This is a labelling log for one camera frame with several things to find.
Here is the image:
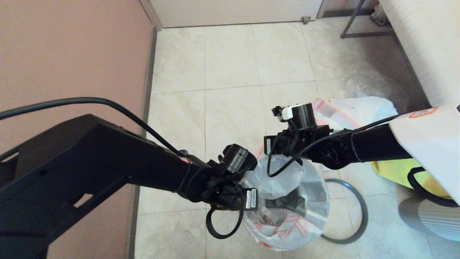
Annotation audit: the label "white trash bag pink drawstring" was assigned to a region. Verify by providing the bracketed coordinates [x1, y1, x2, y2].
[243, 146, 330, 251]

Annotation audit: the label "used trash bag red print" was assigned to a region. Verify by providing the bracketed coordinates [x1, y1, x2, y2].
[312, 96, 399, 171]

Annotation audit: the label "grey bin ring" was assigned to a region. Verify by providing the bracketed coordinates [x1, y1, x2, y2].
[320, 179, 369, 245]

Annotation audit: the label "clear plastic bag dark contents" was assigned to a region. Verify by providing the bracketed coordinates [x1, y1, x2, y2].
[345, 68, 408, 105]

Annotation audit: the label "yellow fabric bag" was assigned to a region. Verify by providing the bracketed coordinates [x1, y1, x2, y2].
[372, 158, 451, 198]

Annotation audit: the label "white door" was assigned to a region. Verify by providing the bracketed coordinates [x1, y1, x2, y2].
[149, 0, 324, 30]

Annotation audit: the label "grey patterned slipper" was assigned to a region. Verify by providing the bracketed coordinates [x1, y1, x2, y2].
[370, 5, 388, 27]

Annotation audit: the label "white ribbed cylinder container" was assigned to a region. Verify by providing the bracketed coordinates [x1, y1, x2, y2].
[398, 197, 460, 242]

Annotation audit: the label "cream textured table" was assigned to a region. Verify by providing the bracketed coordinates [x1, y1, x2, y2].
[377, 0, 460, 106]

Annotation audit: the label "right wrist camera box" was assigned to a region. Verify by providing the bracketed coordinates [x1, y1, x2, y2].
[272, 105, 292, 120]

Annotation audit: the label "grey metal frame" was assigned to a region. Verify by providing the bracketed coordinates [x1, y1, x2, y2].
[340, 0, 396, 40]

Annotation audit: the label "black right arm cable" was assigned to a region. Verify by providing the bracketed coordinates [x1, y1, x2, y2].
[267, 114, 460, 208]

